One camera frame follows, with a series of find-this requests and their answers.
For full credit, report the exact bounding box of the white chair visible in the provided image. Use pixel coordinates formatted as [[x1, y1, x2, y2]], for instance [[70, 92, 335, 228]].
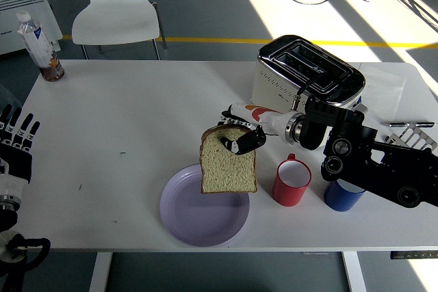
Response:
[[71, 0, 168, 61]]

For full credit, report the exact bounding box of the white table leg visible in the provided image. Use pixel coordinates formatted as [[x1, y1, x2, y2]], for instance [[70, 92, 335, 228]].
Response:
[[88, 252, 114, 292], [341, 252, 368, 292]]

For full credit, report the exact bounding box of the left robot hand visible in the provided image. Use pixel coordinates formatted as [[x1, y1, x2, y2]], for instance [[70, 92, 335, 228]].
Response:
[[0, 103, 41, 200]]

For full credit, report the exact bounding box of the black ballpoint pen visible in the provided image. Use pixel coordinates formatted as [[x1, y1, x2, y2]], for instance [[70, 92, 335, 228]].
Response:
[[383, 120, 436, 128]]

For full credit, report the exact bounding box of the yellow floor tape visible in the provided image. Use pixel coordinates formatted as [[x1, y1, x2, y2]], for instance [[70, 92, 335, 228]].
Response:
[[63, 34, 438, 49]]

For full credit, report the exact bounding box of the purple plate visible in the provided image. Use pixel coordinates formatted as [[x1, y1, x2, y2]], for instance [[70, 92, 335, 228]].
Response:
[[159, 163, 250, 248]]

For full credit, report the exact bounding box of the red mug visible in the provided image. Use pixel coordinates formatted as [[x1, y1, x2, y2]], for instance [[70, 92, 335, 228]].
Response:
[[272, 153, 313, 208]]

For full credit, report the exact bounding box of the blue mug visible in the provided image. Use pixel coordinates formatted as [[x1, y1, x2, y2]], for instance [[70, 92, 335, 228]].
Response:
[[323, 178, 366, 213]]

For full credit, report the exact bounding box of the bread slice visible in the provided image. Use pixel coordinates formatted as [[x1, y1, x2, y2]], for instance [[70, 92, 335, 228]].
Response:
[[199, 124, 258, 194]]

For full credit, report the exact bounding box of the metal toast rack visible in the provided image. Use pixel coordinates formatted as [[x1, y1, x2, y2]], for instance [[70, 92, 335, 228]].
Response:
[[385, 125, 438, 152]]

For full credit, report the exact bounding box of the white paper sheet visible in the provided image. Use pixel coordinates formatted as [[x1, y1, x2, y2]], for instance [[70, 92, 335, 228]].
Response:
[[355, 62, 407, 120]]

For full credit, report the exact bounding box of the cream toaster with chrome top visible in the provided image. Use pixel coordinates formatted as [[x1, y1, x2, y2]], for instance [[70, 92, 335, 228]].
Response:
[[250, 34, 369, 115]]

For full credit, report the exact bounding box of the black table control panel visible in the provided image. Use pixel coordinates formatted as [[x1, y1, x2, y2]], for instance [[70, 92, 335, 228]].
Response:
[[389, 250, 438, 260]]

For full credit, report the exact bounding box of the white panel heater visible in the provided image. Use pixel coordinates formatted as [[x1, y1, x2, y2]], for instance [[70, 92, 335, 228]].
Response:
[[0, 0, 64, 56]]

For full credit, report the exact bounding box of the clear plastic drink bottle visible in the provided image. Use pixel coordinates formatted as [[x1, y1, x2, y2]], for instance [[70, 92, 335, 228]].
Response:
[[16, 10, 66, 83]]

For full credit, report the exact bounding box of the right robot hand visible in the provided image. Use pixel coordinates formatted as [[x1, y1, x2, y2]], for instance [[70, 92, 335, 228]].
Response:
[[217, 102, 287, 155]]

